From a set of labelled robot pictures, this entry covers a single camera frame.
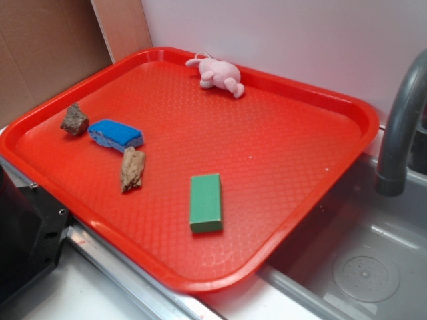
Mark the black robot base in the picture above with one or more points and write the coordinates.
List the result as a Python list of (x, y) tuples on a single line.
[(33, 227)]

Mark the dark brown rock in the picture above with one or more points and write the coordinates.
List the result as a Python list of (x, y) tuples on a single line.
[(75, 122)]

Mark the green rectangular block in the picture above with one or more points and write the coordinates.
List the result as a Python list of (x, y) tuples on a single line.
[(206, 204)]

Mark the red plastic tray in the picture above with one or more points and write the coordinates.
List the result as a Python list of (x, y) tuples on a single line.
[(278, 149)]

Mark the light brown wood piece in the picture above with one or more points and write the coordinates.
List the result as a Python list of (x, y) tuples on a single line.
[(132, 169)]

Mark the pink plush bunny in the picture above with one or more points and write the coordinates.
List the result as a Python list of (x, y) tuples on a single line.
[(217, 73)]

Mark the blue sponge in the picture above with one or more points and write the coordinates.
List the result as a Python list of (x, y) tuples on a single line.
[(116, 135)]

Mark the grey plastic sink basin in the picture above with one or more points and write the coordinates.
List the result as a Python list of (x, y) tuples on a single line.
[(357, 254)]

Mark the brown cardboard panel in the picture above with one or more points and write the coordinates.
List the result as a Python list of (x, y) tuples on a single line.
[(48, 46)]

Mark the grey faucet spout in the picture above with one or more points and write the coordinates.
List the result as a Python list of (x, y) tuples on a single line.
[(404, 142)]

